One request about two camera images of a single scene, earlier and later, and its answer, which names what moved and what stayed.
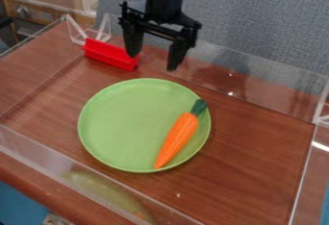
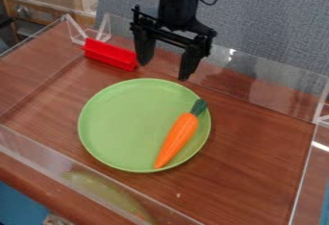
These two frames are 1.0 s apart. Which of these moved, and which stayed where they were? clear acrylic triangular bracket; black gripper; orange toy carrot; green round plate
Moved: black gripper
Stayed: green round plate; clear acrylic triangular bracket; orange toy carrot
